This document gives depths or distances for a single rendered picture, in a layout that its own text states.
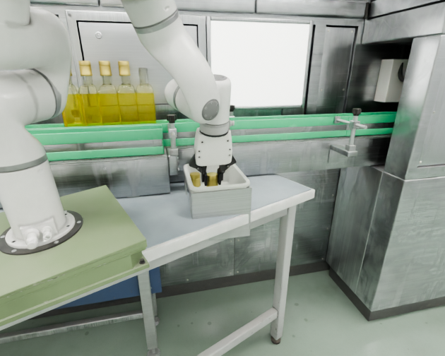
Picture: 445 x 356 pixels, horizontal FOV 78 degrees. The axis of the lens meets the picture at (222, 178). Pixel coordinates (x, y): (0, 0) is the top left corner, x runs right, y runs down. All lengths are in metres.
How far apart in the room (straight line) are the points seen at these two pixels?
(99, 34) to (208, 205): 0.71
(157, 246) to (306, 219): 1.02
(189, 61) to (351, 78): 1.01
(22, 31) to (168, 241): 0.48
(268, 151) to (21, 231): 0.79
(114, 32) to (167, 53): 0.62
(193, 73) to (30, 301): 0.48
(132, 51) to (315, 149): 0.78
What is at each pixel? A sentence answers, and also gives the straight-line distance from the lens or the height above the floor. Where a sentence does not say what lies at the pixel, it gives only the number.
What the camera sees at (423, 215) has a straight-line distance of 1.39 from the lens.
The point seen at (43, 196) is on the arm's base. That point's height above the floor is 0.91.
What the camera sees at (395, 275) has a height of 0.30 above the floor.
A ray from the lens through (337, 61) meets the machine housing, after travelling 1.41.
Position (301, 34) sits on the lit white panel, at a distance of 1.28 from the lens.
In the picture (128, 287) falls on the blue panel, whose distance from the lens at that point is 1.16.
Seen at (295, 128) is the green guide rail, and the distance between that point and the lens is 1.11.
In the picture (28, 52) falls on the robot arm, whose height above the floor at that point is 1.16.
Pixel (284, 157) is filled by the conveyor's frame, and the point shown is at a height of 0.82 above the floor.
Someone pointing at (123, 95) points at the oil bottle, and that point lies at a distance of 0.99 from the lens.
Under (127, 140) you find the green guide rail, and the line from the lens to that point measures 0.90.
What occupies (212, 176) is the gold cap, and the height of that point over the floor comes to 0.85.
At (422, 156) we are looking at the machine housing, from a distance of 1.27.
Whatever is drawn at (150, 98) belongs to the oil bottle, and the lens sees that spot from 0.98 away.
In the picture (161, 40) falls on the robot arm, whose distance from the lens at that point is 0.55.
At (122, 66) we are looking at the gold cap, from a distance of 1.00.
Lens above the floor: 1.13
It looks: 21 degrees down
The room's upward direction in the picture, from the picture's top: straight up
